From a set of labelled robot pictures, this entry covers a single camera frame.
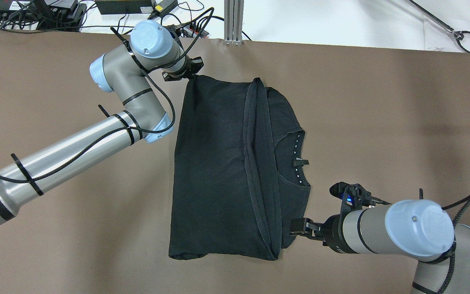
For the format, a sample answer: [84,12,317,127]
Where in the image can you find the black printed t-shirt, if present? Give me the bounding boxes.
[168,75,311,261]

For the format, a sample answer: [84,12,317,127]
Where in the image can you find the black power adapter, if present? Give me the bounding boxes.
[153,0,178,15]

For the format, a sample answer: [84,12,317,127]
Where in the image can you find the black power strip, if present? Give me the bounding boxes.
[175,23,210,38]

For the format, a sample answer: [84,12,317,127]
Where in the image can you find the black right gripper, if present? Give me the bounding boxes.
[290,215,347,254]

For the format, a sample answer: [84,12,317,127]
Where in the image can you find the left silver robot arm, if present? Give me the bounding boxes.
[0,20,204,225]

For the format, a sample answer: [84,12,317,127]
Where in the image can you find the aluminium frame profile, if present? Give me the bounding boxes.
[224,0,244,47]

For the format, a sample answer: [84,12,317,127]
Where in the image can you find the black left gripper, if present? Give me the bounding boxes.
[162,57,204,82]

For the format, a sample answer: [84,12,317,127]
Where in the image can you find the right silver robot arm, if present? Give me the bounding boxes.
[289,197,470,294]

